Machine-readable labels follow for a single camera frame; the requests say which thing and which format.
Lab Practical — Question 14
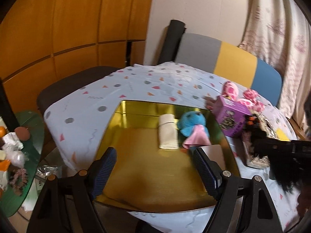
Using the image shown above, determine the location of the yellow sponge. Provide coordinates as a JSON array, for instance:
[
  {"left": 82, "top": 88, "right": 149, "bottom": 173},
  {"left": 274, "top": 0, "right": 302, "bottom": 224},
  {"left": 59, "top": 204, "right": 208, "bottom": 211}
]
[{"left": 276, "top": 128, "right": 290, "bottom": 142}]

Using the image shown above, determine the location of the small blue bear pink dress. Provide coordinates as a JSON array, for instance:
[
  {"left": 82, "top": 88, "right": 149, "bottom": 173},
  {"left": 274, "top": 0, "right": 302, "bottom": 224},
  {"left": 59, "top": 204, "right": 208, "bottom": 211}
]
[{"left": 177, "top": 111, "right": 211, "bottom": 149}]

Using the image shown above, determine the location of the black haired doll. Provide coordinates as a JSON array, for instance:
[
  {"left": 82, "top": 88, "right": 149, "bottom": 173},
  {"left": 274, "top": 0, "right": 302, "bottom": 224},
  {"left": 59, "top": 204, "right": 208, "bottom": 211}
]
[{"left": 269, "top": 166, "right": 310, "bottom": 217}]

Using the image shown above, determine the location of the ornate silver tissue box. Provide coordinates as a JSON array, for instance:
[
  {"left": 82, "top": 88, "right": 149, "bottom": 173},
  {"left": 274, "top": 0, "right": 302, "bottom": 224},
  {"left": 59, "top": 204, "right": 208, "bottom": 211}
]
[{"left": 241, "top": 111, "right": 278, "bottom": 169}]

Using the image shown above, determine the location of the patterned plastic tablecloth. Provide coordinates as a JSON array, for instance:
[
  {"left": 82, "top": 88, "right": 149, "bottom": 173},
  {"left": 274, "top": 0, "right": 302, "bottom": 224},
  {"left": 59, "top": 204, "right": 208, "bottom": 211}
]
[{"left": 44, "top": 62, "right": 299, "bottom": 232}]

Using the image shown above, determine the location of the gold metal tin tray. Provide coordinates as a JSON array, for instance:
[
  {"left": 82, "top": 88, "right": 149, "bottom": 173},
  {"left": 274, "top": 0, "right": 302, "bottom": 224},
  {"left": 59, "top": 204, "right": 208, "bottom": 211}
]
[{"left": 93, "top": 99, "right": 242, "bottom": 214}]

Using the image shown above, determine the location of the purple snack box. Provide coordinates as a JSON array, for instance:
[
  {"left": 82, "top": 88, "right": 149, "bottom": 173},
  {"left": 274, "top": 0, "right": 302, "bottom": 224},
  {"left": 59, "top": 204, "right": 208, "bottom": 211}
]
[{"left": 212, "top": 96, "right": 251, "bottom": 137}]

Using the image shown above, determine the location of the pink spotted plush toy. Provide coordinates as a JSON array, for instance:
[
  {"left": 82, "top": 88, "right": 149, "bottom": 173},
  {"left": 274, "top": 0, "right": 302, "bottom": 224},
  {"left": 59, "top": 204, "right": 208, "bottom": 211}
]
[{"left": 221, "top": 81, "right": 266, "bottom": 113}]

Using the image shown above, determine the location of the dark stool seat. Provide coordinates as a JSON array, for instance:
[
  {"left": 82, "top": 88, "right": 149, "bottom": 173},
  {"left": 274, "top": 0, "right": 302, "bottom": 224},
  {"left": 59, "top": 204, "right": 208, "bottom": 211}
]
[{"left": 36, "top": 66, "right": 118, "bottom": 115}]

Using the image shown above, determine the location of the green glass side table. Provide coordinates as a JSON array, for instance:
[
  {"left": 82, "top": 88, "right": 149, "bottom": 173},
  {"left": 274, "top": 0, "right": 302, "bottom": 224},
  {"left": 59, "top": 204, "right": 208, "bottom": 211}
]
[{"left": 1, "top": 110, "right": 45, "bottom": 217}]

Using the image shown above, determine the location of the grey yellow blue chair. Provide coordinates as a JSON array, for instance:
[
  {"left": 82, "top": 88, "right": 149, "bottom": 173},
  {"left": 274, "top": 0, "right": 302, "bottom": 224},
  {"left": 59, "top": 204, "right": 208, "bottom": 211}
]
[{"left": 175, "top": 33, "right": 282, "bottom": 106}]

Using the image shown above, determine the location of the pink patterned curtain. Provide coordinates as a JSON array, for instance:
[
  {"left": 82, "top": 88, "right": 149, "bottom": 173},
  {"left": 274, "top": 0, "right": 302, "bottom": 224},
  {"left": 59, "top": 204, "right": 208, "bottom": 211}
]
[{"left": 239, "top": 0, "right": 310, "bottom": 130}]

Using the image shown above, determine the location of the black rolled mat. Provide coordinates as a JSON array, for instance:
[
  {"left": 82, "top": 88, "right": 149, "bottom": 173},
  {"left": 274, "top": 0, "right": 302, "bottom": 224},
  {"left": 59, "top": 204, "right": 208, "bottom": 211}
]
[{"left": 157, "top": 19, "right": 186, "bottom": 65}]

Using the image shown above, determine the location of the wooden wardrobe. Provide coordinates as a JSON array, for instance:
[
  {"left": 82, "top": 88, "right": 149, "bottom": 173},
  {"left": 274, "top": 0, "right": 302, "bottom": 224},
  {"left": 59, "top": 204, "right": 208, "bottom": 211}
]
[{"left": 1, "top": 0, "right": 152, "bottom": 112}]

